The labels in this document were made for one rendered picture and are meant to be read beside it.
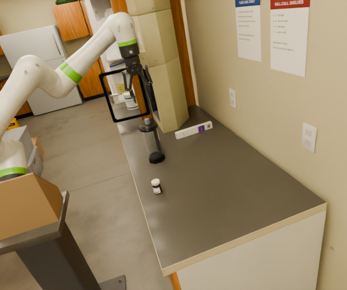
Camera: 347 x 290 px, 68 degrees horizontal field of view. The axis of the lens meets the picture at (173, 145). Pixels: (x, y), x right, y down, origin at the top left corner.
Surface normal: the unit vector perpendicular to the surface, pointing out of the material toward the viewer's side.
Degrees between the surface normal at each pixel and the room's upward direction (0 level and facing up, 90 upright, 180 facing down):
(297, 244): 90
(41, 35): 90
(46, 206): 90
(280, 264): 90
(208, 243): 1
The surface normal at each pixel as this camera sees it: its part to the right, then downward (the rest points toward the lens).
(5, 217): 0.27, 0.42
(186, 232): -0.18, -0.86
